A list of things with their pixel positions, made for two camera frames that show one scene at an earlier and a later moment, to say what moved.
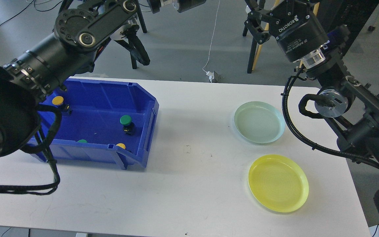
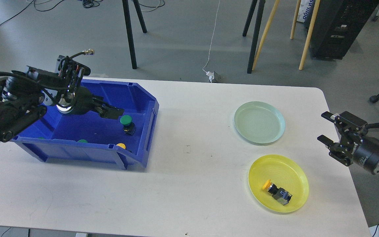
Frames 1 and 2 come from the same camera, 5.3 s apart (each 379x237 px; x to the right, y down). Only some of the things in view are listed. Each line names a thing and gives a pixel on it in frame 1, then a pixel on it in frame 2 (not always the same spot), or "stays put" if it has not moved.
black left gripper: (183, 5) to (81, 101)
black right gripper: (295, 23) to (352, 147)
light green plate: (259, 122) stays put
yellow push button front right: (121, 145) stays put
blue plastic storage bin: (109, 121) stays put
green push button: (129, 126) stays put
